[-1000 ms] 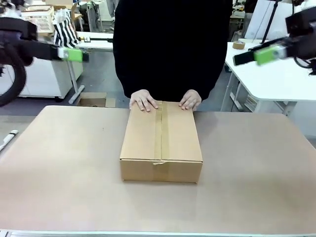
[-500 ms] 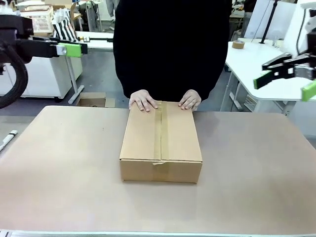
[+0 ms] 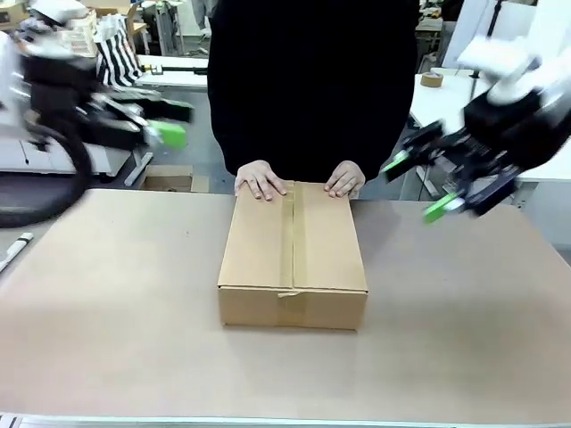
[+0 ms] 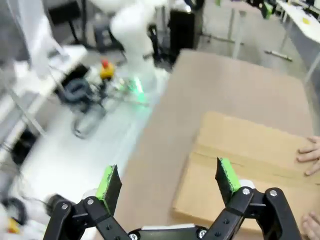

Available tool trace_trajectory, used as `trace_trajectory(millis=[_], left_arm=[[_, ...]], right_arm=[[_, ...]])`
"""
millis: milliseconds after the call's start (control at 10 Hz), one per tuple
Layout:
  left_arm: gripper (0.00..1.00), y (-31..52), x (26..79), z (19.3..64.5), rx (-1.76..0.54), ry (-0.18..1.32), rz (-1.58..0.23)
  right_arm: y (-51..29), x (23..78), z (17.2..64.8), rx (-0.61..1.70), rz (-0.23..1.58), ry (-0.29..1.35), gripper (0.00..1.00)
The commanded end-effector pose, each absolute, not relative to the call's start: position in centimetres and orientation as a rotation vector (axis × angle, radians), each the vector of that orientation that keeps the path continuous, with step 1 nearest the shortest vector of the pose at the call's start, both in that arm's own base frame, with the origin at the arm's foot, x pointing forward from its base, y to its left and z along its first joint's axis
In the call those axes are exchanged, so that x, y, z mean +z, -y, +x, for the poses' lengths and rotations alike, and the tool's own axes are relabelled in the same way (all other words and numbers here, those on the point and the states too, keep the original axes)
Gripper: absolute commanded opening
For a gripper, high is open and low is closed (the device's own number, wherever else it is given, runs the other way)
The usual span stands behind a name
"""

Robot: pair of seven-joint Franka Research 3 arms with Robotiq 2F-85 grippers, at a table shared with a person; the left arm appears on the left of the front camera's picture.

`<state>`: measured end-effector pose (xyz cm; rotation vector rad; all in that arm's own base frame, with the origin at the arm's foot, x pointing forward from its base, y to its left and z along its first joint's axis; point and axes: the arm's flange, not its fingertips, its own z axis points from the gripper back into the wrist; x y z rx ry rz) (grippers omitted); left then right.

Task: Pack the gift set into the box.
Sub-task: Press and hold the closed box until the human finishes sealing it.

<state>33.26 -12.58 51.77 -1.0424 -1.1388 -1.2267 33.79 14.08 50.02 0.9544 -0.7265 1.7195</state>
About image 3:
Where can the long white table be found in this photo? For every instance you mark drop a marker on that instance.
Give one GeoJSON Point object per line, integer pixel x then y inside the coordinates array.
{"type": "Point", "coordinates": [178, 79]}

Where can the person's right hand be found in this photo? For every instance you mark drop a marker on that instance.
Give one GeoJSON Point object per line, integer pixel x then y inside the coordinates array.
{"type": "Point", "coordinates": [259, 180]}

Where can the brown cardboard box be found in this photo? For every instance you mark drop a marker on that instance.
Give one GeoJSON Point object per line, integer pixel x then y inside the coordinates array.
{"type": "Point", "coordinates": [292, 254]}

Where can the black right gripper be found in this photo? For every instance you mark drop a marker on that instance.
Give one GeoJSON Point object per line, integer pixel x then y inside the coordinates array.
{"type": "Point", "coordinates": [502, 129]}

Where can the grey metal table leg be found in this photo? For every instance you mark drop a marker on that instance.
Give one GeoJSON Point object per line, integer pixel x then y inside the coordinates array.
{"type": "Point", "coordinates": [137, 168]}

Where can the white table with curved edge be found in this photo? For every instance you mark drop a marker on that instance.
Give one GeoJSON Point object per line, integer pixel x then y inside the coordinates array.
{"type": "Point", "coordinates": [446, 104]}

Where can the brown packing tape roll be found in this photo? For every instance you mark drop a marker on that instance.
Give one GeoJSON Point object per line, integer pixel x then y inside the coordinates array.
{"type": "Point", "coordinates": [432, 80]}

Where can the white low cabinet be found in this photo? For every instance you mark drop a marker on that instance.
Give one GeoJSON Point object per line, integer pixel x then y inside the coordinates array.
{"type": "Point", "coordinates": [44, 157]}

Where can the black white striped bag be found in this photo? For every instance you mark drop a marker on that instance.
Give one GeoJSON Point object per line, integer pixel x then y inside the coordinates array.
{"type": "Point", "coordinates": [115, 60]}

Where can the person in black sweater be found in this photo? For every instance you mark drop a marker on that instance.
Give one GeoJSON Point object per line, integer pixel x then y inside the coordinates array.
{"type": "Point", "coordinates": [312, 80]}

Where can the black rod with clamp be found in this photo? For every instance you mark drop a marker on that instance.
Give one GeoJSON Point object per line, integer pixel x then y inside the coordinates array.
{"type": "Point", "coordinates": [178, 69]}

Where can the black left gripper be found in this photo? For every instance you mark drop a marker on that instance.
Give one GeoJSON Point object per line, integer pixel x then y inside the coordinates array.
{"type": "Point", "coordinates": [58, 96]}

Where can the black stand pole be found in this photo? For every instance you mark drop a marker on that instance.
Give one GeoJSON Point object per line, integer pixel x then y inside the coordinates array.
{"type": "Point", "coordinates": [493, 18]}

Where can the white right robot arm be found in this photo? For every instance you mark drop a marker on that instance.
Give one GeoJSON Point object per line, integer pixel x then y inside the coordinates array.
{"type": "Point", "coordinates": [504, 60]}

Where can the small cardboard box on floor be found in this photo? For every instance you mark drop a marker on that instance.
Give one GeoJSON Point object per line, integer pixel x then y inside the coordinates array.
{"type": "Point", "coordinates": [171, 179]}

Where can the white marker with black band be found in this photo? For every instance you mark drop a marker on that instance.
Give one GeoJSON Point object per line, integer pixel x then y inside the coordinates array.
{"type": "Point", "coordinates": [15, 249]}

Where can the light wooden crate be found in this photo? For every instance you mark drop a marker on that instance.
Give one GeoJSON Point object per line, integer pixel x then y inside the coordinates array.
{"type": "Point", "coordinates": [76, 38]}

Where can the person's left hand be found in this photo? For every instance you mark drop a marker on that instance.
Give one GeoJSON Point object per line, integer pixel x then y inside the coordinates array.
{"type": "Point", "coordinates": [344, 179]}

